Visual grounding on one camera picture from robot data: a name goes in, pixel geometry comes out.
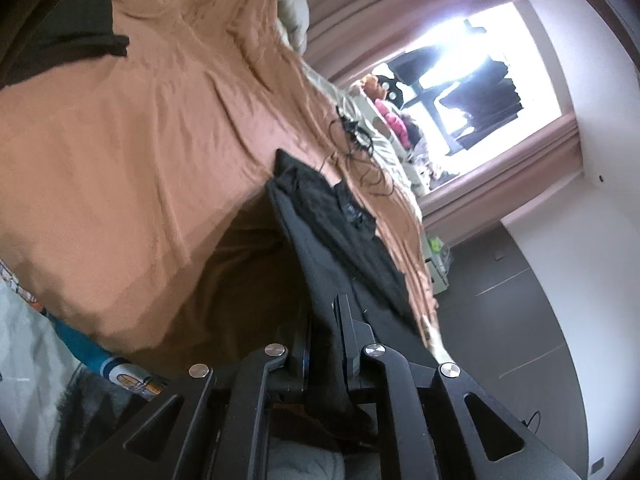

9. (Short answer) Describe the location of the white nightstand with dark handles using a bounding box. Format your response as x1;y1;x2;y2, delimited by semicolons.
425;237;453;295

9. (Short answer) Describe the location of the black button shirt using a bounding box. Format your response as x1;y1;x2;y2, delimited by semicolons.
265;149;451;448

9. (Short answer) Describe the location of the folded black clothes pile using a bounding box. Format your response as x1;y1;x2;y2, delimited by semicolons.
0;0;131;88

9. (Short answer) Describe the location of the black cable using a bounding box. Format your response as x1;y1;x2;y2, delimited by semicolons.
320;105;396;198

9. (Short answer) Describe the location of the pink curtain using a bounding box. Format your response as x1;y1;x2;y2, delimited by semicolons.
417;115;583;246
300;0;531;86

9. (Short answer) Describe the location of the hanging dark blue garment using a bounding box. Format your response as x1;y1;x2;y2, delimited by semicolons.
390;45;448;86

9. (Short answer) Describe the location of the orange-brown blanket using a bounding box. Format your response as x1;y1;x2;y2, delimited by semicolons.
0;0;441;376

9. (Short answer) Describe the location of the hanging dark grey garment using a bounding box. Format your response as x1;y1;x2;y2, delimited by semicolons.
450;90;523;151

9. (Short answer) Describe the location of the pink plush toy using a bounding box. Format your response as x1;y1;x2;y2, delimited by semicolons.
377;100;416;146

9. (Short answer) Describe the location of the hanging purple garment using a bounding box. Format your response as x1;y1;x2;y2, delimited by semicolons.
437;60;516;111

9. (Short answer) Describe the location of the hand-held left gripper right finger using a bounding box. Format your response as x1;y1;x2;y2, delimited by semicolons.
332;294;596;480

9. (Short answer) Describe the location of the pile of loose clothes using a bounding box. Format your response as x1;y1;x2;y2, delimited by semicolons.
407;115;461;193

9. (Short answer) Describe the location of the black plush toy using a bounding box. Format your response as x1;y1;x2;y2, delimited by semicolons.
377;75;408;108

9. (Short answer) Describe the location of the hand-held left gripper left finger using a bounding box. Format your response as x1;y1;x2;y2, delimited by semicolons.
65;292;313;480

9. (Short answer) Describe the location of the grey plush pillow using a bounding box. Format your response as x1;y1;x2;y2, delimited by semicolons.
272;0;311;53

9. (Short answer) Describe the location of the brown plush toy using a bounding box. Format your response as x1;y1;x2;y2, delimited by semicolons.
361;74;391;103

